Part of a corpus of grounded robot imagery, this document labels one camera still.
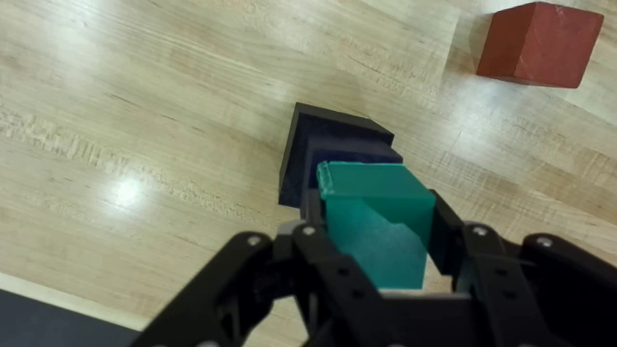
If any green cube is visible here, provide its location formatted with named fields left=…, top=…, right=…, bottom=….
left=314, top=161, right=440, bottom=292

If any large black cube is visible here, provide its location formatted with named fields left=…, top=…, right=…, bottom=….
left=276, top=101, right=395, bottom=213

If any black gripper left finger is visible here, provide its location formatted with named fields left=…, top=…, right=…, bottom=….
left=129, top=190, right=414, bottom=347

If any red cube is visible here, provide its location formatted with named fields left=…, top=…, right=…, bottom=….
left=474, top=0, right=607, bottom=91

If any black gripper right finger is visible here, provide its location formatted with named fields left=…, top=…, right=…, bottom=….
left=424, top=192, right=617, bottom=347

